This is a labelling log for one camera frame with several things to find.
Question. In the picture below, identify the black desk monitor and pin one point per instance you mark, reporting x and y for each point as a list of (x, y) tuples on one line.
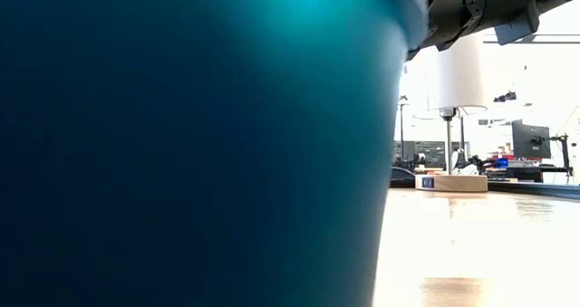
[(530, 139)]

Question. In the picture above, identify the white shade lamp wooden base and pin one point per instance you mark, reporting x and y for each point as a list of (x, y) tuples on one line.
[(455, 71)]

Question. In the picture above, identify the black background stand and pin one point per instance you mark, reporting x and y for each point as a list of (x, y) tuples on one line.
[(402, 130)]

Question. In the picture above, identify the blue background storage bin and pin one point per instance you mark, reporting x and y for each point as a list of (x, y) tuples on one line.
[(501, 163)]

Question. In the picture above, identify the black background robot arm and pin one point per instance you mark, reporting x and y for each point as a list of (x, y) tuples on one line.
[(473, 162)]

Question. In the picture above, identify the blue plastic bin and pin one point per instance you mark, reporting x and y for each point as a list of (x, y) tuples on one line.
[(181, 162)]

